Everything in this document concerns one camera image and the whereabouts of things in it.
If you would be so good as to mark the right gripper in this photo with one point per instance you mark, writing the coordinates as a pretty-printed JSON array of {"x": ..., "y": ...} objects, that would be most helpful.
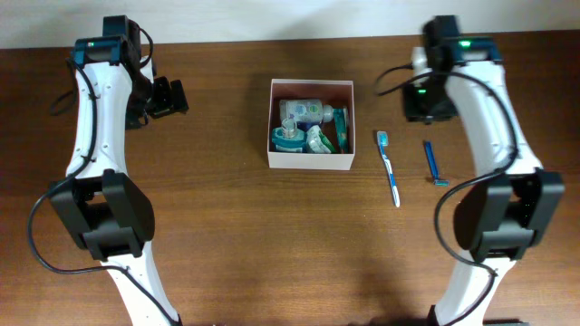
[{"x": 413, "y": 111}]

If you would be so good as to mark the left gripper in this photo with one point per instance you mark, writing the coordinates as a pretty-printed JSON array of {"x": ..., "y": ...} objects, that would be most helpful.
[{"x": 169, "y": 101}]

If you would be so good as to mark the blue white toothbrush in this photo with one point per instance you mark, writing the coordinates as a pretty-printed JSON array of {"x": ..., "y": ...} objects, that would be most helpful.
[{"x": 382, "y": 142}]

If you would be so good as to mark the teal mouthwash bottle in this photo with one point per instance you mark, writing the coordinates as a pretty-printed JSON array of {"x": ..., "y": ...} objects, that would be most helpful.
[{"x": 289, "y": 138}]

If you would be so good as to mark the clear pump soap bottle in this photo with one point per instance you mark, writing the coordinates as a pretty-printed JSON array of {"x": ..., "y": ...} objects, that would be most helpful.
[{"x": 306, "y": 111}]

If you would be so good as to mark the green white soap bar pack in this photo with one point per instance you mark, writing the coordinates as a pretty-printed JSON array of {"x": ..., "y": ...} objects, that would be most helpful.
[{"x": 318, "y": 143}]

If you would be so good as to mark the green toothpaste tube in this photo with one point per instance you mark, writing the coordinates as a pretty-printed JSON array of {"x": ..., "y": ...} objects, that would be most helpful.
[{"x": 341, "y": 126}]

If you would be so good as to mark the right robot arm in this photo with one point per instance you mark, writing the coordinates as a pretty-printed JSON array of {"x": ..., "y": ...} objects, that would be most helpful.
[{"x": 511, "y": 200}]

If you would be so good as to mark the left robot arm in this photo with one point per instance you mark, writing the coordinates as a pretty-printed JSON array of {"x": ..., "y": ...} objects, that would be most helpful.
[{"x": 102, "y": 209}]

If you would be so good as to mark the blue disposable razor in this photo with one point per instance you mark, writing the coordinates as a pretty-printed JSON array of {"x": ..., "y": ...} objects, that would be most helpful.
[{"x": 434, "y": 170}]

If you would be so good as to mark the pink cardboard box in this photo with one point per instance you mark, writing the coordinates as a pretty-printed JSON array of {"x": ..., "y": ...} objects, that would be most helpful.
[{"x": 337, "y": 94}]

